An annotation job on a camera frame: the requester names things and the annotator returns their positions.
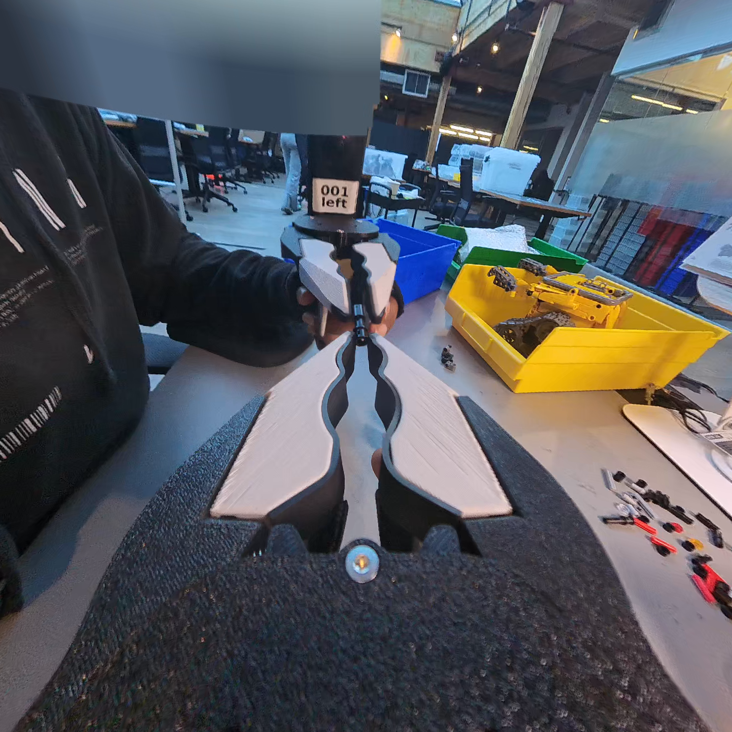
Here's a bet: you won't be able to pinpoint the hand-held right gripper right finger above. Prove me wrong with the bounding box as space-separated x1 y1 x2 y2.
368 333 514 552

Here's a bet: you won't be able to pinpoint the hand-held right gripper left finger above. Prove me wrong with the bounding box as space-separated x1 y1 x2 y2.
210 332 356 539

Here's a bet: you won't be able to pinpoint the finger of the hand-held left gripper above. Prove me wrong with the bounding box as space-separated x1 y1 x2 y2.
297 238 356 344
357 244 397 320

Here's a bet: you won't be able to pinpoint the person's left forearm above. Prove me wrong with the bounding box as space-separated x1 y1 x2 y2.
149 226 315 368

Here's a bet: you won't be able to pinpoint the person's left hand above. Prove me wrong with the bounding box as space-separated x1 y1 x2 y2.
296 287 401 351

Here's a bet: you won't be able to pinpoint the blue plastic bin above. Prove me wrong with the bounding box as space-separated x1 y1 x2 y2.
366 217 462 305

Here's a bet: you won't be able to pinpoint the black utility cart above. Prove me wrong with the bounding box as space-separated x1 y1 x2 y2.
366 176 425 227

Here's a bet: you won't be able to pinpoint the grey office chair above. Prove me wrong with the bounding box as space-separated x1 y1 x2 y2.
140 333 190 376

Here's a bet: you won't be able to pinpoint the white storage boxes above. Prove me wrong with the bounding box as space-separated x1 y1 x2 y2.
449 143 542 196

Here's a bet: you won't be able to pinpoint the wooden background table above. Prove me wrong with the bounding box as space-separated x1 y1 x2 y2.
476 188 593 241

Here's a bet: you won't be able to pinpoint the green plastic bin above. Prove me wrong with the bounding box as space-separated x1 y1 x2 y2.
436 224 589 283

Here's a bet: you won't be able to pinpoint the deep yellow plastic bin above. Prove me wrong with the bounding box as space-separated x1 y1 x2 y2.
445 263 732 395

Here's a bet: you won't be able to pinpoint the yellow tracked toy robot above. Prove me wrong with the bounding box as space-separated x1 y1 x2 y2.
487 258 635 357

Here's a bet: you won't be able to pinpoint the pile of small building parts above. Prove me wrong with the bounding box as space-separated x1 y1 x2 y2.
600 467 732 608

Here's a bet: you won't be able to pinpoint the stack of red blue crates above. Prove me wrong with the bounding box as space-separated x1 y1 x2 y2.
572 194 732 299

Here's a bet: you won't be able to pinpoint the instruction booklet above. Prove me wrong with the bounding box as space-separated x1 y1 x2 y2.
681 231 732 287

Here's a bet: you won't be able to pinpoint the black cable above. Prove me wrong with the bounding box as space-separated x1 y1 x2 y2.
646 374 722 437

